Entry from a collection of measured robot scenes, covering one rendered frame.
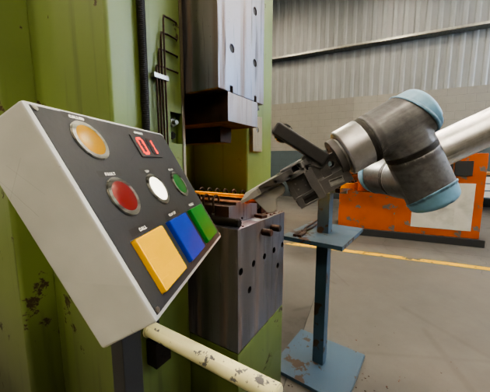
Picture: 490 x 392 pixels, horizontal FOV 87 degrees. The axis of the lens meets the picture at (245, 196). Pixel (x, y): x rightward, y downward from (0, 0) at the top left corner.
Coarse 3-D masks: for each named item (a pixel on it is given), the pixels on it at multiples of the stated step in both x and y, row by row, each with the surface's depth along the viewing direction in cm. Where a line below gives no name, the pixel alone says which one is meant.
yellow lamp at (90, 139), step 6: (78, 126) 33; (84, 126) 34; (78, 132) 32; (84, 132) 33; (90, 132) 35; (84, 138) 33; (90, 138) 34; (96, 138) 35; (84, 144) 32; (90, 144) 33; (96, 144) 35; (102, 144) 36; (96, 150) 34; (102, 150) 35
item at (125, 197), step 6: (114, 186) 34; (120, 186) 35; (126, 186) 36; (114, 192) 33; (120, 192) 34; (126, 192) 35; (132, 192) 37; (120, 198) 33; (126, 198) 34; (132, 198) 36; (120, 204) 33; (126, 204) 34; (132, 204) 35
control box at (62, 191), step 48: (0, 144) 28; (48, 144) 28; (48, 192) 28; (96, 192) 30; (144, 192) 40; (192, 192) 59; (48, 240) 29; (96, 240) 28; (96, 288) 29; (144, 288) 30; (96, 336) 30
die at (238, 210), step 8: (216, 200) 99; (224, 200) 99; (232, 200) 99; (240, 200) 99; (208, 208) 95; (216, 208) 93; (224, 208) 91; (232, 208) 92; (240, 208) 97; (248, 208) 102; (256, 208) 107; (224, 216) 92; (232, 216) 92; (240, 216) 97; (248, 216) 102
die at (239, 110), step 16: (208, 96) 90; (224, 96) 86; (240, 96) 92; (192, 112) 94; (208, 112) 90; (224, 112) 87; (240, 112) 92; (256, 112) 101; (192, 128) 106; (240, 128) 106
